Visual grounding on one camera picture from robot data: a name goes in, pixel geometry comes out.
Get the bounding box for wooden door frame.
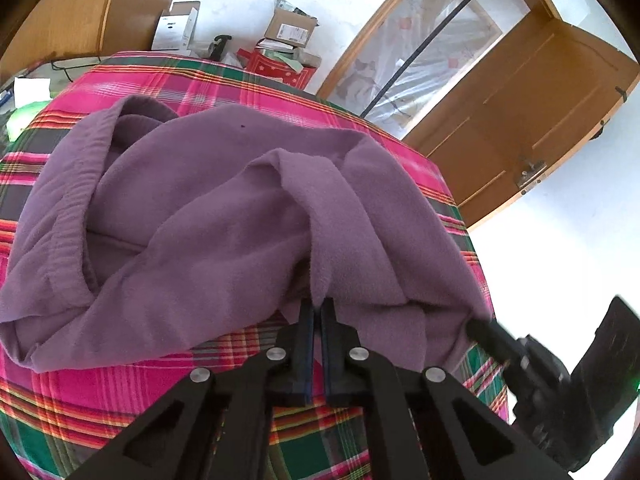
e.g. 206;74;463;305
315;0;563;136

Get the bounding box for wooden wardrobe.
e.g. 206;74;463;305
0;0;191;63

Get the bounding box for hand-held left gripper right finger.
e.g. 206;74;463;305
320;298;571;480

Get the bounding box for black rod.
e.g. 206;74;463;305
361;0;502;117

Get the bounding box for green tissue box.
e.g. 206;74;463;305
6;101;49;142

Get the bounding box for red box on floor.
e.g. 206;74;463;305
237;45;317;92

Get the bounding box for clear plastic door sheet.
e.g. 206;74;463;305
332;0;526;128

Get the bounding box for brown cardboard box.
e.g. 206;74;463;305
263;0;321;47

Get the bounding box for metal door lock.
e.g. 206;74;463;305
515;157;548;191

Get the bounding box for white tissue box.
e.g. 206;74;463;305
14;77;51;108

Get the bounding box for white cardboard box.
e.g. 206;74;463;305
151;1;201;56

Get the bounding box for purple fleece pants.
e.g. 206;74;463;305
0;94;496;373

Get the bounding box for black handle tool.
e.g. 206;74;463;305
207;34;235;61

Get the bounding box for wooden door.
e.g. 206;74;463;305
402;7;640;231

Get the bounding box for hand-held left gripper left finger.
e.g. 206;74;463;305
65;300;316;480

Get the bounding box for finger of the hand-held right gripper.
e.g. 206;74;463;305
466;319;527;367

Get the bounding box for pink plaid blanket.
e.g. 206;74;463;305
0;50;512;480

